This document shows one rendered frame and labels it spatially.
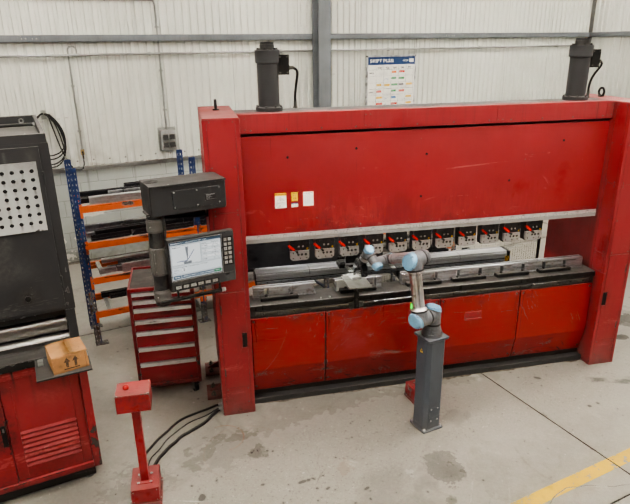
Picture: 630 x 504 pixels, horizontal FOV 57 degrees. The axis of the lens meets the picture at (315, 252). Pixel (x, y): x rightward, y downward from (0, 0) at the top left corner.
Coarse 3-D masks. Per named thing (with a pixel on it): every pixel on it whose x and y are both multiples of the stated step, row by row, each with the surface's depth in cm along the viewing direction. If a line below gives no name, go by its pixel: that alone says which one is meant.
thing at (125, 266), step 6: (144, 252) 602; (102, 258) 586; (108, 258) 587; (114, 258) 587; (120, 258) 590; (126, 258) 583; (132, 258) 583; (138, 258) 586; (144, 258) 580; (114, 264) 572; (120, 264) 564; (126, 264) 558; (132, 264) 561; (138, 264) 564; (144, 264) 567; (102, 270) 554; (108, 270) 557; (114, 270) 559; (120, 270) 561; (126, 270) 560
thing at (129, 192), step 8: (128, 184) 572; (136, 184) 576; (80, 192) 541; (88, 192) 544; (96, 192) 547; (104, 192) 551; (112, 192) 550; (120, 192) 553; (128, 192) 541; (136, 192) 542; (88, 200) 532; (96, 200) 528; (104, 200) 531; (112, 200) 534; (120, 200) 538
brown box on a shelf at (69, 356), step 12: (48, 348) 338; (60, 348) 337; (72, 348) 337; (84, 348) 338; (36, 360) 346; (48, 360) 338; (60, 360) 330; (72, 360) 334; (84, 360) 338; (36, 372) 334; (48, 372) 333; (60, 372) 332; (72, 372) 333
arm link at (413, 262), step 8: (408, 256) 390; (416, 256) 390; (424, 256) 394; (408, 264) 391; (416, 264) 388; (424, 264) 396; (408, 272) 394; (416, 272) 391; (416, 280) 394; (416, 288) 395; (416, 296) 396; (416, 304) 397; (424, 304) 399; (416, 312) 397; (424, 312) 397; (408, 320) 403; (416, 320) 397; (424, 320) 398; (416, 328) 400
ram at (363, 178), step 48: (288, 144) 418; (336, 144) 425; (384, 144) 433; (432, 144) 442; (480, 144) 450; (528, 144) 459; (576, 144) 468; (288, 192) 429; (336, 192) 438; (384, 192) 446; (432, 192) 455; (480, 192) 464; (528, 192) 473; (576, 192) 483; (288, 240) 442
